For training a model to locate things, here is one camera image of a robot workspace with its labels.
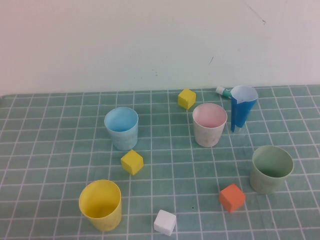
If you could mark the pink plastic cup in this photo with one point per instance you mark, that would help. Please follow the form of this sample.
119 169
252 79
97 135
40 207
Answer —
207 137

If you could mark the yellow plastic cup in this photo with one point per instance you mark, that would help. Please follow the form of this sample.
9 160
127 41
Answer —
105 222

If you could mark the green plastic cup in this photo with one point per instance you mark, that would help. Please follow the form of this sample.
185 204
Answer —
262 182

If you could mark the yellow foam cube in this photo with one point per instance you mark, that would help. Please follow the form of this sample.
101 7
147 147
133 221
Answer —
131 163
186 98

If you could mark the light blue plastic cup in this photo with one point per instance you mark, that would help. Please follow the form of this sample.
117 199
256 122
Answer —
125 140

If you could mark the white green tube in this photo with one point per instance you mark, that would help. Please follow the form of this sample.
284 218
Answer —
224 92

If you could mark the clear glass holder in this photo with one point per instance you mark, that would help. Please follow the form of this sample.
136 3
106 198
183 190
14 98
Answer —
238 130

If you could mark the blue paper cone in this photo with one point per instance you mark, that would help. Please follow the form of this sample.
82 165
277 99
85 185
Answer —
241 112

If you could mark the white foam cube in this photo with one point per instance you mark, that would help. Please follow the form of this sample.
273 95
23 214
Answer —
164 222

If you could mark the orange foam cube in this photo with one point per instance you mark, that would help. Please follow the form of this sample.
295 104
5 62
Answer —
231 198

